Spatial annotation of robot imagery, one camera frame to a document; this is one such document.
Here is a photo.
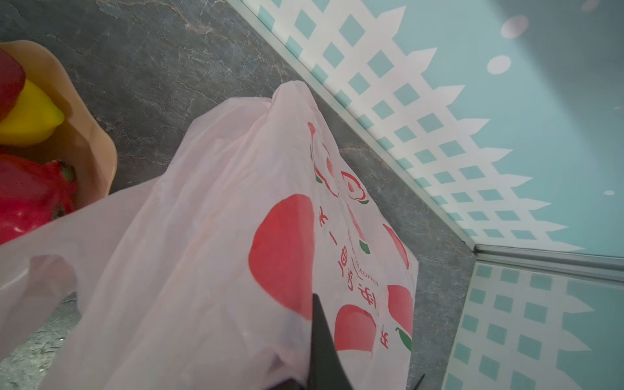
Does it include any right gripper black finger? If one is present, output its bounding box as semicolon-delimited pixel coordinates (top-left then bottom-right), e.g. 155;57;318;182
305;294;352;390

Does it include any pink printed plastic bag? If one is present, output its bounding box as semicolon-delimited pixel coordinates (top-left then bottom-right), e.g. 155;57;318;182
1;81;419;389

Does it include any tan wavy fruit plate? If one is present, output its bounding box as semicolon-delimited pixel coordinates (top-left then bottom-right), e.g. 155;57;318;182
1;40;118;209

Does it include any red dragon fruit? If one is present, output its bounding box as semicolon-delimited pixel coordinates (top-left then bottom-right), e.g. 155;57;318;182
1;154;78;244

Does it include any yellow lemon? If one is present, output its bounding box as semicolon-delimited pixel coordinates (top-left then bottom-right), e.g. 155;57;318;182
1;80;65;147

